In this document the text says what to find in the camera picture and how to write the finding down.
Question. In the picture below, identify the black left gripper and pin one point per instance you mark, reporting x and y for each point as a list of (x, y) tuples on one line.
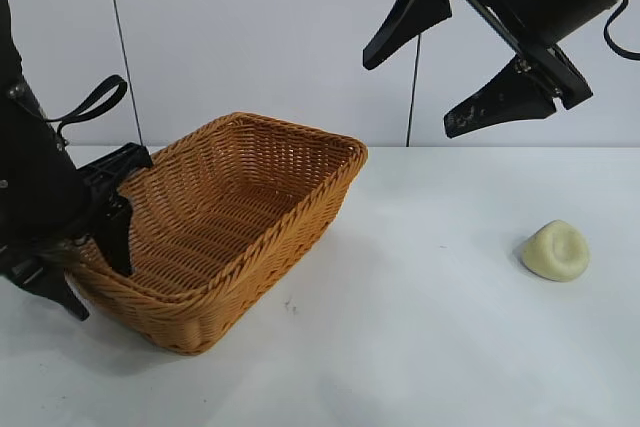
[(35, 177)]

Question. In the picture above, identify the woven wicker basket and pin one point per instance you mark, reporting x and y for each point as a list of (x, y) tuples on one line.
[(240, 227)]

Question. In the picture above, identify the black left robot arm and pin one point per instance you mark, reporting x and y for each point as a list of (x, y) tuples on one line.
[(7, 42)]

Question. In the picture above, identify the pale egg yolk pastry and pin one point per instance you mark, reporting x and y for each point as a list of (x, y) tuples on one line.
[(555, 252)]

